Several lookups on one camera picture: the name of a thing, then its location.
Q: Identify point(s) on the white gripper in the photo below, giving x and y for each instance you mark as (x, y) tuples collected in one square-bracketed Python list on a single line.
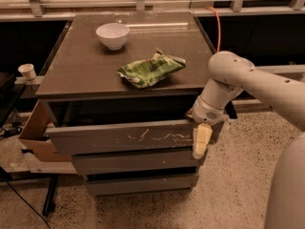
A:
[(205, 112)]

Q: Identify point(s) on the grey drawer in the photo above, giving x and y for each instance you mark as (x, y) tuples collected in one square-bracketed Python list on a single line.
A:
[(141, 185), (94, 139), (132, 161)]

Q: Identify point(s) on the white paper cup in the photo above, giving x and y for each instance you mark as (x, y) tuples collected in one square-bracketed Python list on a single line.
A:
[(28, 72)]

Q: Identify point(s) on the grey bottom drawer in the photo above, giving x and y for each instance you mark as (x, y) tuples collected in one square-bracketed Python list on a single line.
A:
[(141, 185)]

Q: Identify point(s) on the grey drawer cabinet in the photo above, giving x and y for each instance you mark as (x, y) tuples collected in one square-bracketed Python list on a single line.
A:
[(82, 86)]

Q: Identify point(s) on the cardboard box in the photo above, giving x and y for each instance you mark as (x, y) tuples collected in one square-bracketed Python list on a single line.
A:
[(33, 136)]

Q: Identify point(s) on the grey top drawer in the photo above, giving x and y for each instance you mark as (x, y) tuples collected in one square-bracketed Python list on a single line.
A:
[(94, 139)]

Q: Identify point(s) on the black table leg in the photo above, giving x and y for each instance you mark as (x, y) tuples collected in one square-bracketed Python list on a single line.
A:
[(49, 204)]

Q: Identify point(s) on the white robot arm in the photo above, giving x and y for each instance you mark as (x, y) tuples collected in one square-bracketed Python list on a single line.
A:
[(230, 75)]

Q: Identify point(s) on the white ceramic bowl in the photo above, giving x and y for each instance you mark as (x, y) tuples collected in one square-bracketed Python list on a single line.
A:
[(113, 35)]

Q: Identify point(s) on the grey middle drawer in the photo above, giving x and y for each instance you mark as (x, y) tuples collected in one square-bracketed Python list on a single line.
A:
[(132, 161)]

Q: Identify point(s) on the green chip bag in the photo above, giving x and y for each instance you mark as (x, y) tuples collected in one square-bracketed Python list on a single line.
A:
[(147, 72)]

